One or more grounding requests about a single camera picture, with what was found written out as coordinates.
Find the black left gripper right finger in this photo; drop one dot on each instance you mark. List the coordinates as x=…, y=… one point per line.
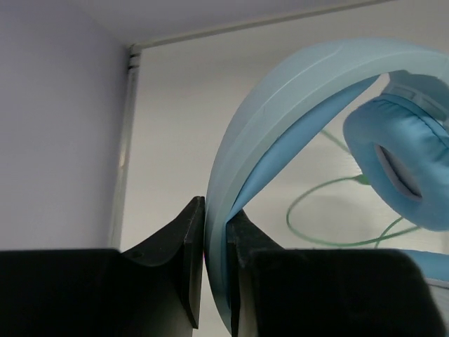
x=323, y=292

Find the light blue headphones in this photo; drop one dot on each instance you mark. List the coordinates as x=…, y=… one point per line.
x=399, y=139

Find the aluminium side rail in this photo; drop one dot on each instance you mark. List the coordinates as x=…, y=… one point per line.
x=135, y=52

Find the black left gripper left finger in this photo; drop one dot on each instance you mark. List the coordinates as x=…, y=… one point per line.
x=152, y=289

